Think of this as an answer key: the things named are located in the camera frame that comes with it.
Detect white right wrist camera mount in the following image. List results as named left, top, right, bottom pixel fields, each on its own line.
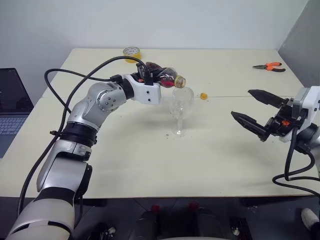
left=278, top=86, right=320, bottom=144

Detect dark laptop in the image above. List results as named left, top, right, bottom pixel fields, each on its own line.
left=0, top=67, right=35, bottom=159

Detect yellow tape roll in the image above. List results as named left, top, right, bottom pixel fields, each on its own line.
left=122, top=46, right=142, bottom=64

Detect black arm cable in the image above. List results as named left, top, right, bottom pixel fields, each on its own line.
left=18, top=56, right=147, bottom=223
left=271, top=126, right=320, bottom=198

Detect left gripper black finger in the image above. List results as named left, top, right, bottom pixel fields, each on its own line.
left=143, top=66, right=154, bottom=86

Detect orange black pliers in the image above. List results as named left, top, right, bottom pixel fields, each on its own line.
left=252, top=61, right=286, bottom=73

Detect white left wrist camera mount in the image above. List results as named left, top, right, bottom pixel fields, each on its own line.
left=122, top=73, right=162, bottom=105

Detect small dark plastic bottle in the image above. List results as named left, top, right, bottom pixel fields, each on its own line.
left=145, top=61, right=188, bottom=89

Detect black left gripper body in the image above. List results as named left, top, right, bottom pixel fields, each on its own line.
left=129, top=63, right=146, bottom=84

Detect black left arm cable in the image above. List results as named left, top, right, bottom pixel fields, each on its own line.
left=18, top=56, right=147, bottom=223

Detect dark rounded shape red top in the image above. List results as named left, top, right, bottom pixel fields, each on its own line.
left=188, top=202, right=221, bottom=240
left=131, top=204, right=163, bottom=240

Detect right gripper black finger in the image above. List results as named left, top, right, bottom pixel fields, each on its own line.
left=247, top=89, right=289, bottom=109
left=230, top=111, right=270, bottom=142

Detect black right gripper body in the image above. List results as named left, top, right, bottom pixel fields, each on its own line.
left=265, top=98, right=305, bottom=137

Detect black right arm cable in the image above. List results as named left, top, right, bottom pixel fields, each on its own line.
left=271, top=126, right=320, bottom=198

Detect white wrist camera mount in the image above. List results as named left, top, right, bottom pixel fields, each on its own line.
left=122, top=73, right=162, bottom=105
left=278, top=86, right=320, bottom=144

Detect white shoe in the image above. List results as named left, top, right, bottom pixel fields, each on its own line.
left=301, top=207, right=320, bottom=231

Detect clear wine glass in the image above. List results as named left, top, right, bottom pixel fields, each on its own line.
left=170, top=86, right=195, bottom=137

